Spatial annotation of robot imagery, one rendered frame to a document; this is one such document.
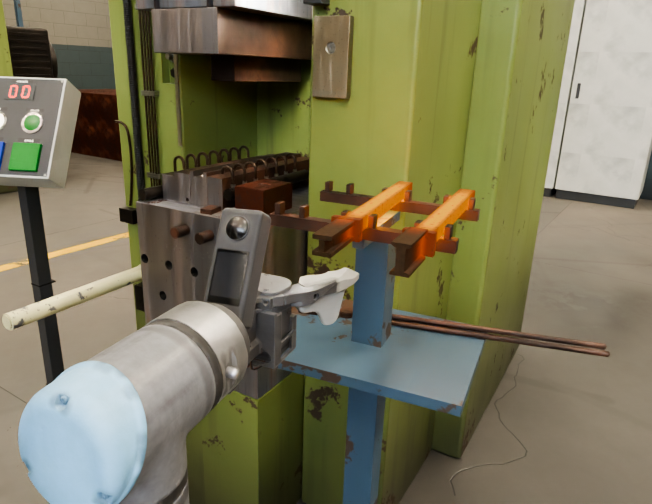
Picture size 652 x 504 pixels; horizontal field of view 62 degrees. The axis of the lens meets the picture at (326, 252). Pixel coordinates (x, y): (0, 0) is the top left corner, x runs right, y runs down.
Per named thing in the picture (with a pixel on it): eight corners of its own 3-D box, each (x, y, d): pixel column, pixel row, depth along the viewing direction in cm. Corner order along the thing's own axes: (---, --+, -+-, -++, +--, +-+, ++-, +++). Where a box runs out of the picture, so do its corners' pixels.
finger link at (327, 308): (355, 310, 66) (287, 326, 61) (357, 264, 64) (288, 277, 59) (370, 320, 63) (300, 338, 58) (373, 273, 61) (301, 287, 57)
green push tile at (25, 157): (35, 170, 137) (41, 143, 139) (7, 169, 138) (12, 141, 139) (39, 173, 139) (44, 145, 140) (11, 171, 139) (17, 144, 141)
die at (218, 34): (218, 53, 119) (217, 6, 116) (153, 52, 129) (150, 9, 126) (317, 60, 154) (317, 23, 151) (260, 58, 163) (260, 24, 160)
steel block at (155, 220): (257, 400, 133) (256, 225, 119) (147, 357, 151) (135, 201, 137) (360, 318, 179) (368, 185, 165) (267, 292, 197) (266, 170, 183)
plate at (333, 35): (346, 98, 120) (350, 15, 114) (311, 96, 124) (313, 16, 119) (350, 98, 121) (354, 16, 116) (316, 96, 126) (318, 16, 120)
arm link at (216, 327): (130, 309, 46) (228, 332, 42) (167, 289, 50) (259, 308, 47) (138, 400, 49) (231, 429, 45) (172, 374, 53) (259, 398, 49)
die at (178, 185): (222, 210, 131) (221, 175, 128) (163, 198, 140) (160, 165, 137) (313, 183, 165) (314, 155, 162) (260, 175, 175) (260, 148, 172)
